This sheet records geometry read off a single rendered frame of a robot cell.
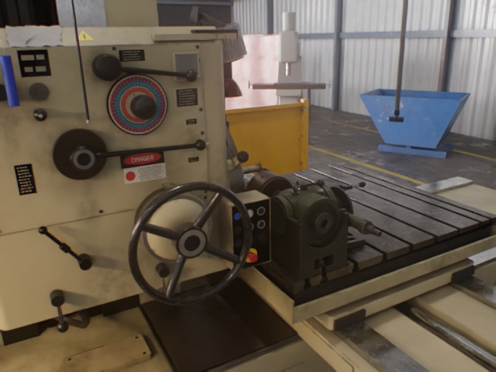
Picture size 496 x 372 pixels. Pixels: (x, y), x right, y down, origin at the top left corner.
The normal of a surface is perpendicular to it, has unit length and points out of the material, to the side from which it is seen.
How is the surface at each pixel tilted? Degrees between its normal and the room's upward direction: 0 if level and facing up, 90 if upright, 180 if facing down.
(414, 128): 90
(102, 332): 0
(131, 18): 90
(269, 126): 90
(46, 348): 0
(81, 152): 90
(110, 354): 0
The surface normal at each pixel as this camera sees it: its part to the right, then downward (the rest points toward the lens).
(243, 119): 0.50, 0.28
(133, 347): -0.02, -0.95
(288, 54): -0.11, 0.33
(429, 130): -0.52, 0.29
